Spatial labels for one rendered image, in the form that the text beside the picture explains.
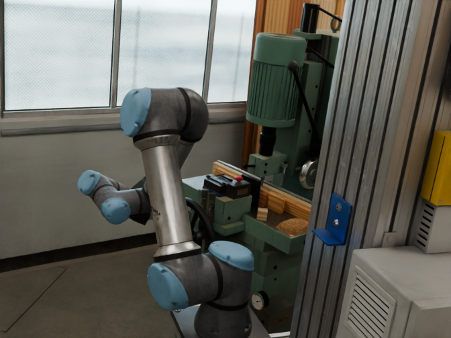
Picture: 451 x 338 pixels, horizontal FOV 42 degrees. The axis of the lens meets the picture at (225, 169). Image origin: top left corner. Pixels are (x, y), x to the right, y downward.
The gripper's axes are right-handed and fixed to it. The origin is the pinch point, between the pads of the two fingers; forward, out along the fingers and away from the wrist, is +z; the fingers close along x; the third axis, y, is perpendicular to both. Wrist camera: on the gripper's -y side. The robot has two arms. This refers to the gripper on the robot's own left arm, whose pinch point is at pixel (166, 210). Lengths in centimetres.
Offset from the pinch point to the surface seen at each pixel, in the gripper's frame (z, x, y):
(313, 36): 15, 9, -78
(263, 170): 25.6, 8.6, -28.3
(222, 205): 10.5, 12.3, -10.2
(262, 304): 27.6, 33.4, 13.0
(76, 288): 68, -106, 65
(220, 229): 14.7, 12.6, -2.7
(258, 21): 97, -107, -117
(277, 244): 23.2, 30.7, -7.1
